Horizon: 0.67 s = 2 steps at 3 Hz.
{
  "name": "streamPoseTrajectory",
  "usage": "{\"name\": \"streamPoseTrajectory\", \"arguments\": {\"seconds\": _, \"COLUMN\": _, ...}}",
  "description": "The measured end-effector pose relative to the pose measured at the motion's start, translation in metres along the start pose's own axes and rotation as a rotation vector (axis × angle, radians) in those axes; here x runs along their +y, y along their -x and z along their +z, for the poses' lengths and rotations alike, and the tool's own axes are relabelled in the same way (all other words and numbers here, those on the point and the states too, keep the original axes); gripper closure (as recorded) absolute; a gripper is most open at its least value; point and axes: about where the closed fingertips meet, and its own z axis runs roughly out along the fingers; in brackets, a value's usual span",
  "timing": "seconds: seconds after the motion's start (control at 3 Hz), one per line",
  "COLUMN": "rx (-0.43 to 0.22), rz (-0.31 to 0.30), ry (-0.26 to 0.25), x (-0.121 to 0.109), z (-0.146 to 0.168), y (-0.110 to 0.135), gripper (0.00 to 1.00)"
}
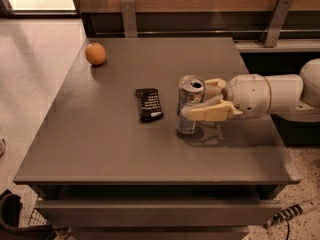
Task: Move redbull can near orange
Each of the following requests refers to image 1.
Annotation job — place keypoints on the right metal bracket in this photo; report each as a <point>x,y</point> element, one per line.
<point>276,22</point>

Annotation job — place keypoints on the dark chair base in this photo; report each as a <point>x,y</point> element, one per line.
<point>10,208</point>

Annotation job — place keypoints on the grey table cabinet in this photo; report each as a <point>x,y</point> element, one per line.
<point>92,144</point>

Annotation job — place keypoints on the black snack bar wrapper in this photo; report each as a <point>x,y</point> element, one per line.
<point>149,104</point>

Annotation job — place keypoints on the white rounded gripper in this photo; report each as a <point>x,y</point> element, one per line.
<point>248,92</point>

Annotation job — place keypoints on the metal bracket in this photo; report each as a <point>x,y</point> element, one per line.
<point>276,22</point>
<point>129,18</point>

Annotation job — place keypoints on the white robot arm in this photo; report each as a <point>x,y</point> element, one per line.
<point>294,97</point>

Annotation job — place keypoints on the silver redbull can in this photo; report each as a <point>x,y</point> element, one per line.
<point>188,94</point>

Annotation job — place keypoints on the left metal bracket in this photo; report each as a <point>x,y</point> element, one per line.
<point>129,18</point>

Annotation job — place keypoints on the orange fruit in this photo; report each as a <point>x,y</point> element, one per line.
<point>95,54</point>

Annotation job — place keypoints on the grey cabinet drawer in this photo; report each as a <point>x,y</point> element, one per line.
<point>157,213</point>

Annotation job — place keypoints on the wire mesh basket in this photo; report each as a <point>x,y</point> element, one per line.
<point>37,219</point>

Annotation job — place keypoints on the striped power strip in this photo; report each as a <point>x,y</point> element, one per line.
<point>291,212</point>

